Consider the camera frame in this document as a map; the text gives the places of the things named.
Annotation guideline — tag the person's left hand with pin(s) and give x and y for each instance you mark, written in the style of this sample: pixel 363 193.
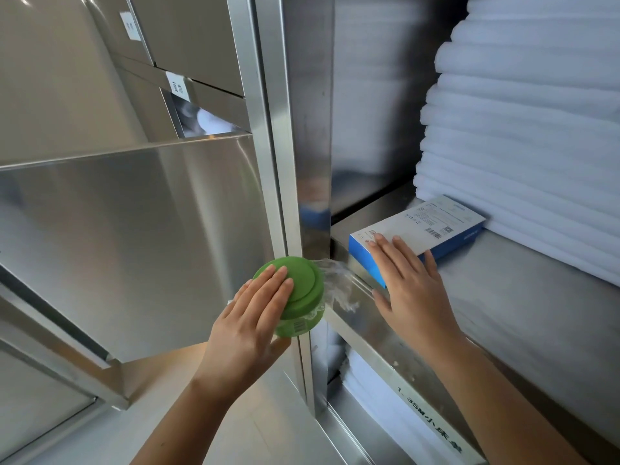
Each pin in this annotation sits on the person's left hand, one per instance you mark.
pixel 237 343

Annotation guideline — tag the person's right hand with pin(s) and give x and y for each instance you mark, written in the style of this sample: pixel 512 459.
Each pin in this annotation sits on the person's right hand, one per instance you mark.
pixel 419 305

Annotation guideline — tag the person's left little finger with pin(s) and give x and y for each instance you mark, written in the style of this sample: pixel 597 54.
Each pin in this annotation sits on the person's left little finger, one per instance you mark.
pixel 220 318

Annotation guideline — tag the person's right thumb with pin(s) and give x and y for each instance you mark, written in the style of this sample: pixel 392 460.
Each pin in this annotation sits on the person's right thumb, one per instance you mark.
pixel 382 307

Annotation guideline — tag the person's left thumb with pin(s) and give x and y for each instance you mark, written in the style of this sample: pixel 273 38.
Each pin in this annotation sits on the person's left thumb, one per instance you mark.
pixel 278 348

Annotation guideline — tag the person's right middle finger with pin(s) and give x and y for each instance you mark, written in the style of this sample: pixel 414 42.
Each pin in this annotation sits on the person's right middle finger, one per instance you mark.
pixel 395 256

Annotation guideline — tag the person's left middle finger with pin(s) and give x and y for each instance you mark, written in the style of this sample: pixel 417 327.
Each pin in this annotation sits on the person's left middle finger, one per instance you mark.
pixel 261 295

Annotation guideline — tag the person's right little finger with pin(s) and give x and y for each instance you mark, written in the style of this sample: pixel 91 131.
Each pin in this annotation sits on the person's right little finger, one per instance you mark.
pixel 432 271

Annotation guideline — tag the green round lidded container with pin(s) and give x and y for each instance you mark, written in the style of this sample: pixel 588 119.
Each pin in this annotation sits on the green round lidded container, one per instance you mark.
pixel 302 290

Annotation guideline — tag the blue and white box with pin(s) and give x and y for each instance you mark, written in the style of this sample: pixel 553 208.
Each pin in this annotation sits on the blue and white box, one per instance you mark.
pixel 436 225

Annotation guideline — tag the person's right forearm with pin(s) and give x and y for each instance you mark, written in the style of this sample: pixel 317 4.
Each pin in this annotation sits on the person's right forearm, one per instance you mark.
pixel 499 411

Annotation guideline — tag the person's left forearm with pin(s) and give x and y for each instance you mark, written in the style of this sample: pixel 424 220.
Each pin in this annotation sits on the person's left forearm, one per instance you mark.
pixel 189 426

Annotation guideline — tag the clear plastic wrap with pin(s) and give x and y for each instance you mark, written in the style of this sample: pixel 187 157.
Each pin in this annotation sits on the clear plastic wrap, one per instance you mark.
pixel 341 285

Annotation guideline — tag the stainless steel shelf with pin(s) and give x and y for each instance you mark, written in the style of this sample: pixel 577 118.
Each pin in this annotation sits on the stainless steel shelf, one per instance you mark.
pixel 523 309

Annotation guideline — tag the large stainless steel bin flap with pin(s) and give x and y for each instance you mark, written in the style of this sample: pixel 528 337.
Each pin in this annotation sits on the large stainless steel bin flap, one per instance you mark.
pixel 135 246

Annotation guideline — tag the white shelf edge label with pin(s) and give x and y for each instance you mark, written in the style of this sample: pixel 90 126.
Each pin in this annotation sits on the white shelf edge label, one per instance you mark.
pixel 431 421

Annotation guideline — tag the tall stack of white foam sheets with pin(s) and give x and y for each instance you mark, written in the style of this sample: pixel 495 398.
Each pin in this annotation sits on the tall stack of white foam sheets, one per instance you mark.
pixel 523 130

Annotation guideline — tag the small white paper label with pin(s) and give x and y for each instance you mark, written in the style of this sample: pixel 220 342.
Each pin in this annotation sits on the small white paper label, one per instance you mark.
pixel 178 86
pixel 130 26

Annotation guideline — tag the stainless steel upper bin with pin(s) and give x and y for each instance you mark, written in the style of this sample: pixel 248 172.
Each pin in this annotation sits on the stainless steel upper bin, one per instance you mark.
pixel 193 38

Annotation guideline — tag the stainless steel upright post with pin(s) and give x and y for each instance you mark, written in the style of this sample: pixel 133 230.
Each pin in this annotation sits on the stainless steel upright post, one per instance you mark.
pixel 276 140

